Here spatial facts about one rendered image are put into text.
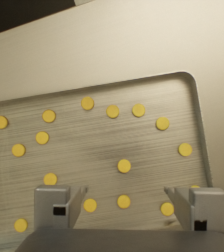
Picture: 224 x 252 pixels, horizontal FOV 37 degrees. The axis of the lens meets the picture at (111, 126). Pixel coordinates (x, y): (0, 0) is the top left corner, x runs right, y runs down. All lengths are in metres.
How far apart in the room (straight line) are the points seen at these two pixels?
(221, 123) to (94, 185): 0.12
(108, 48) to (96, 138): 0.08
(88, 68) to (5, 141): 0.09
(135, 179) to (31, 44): 0.14
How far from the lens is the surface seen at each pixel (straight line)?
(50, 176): 0.29
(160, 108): 0.28
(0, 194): 0.30
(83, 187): 0.17
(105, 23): 0.30
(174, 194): 0.16
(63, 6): 0.59
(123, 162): 0.28
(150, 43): 0.29
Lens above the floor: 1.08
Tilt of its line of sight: 89 degrees down
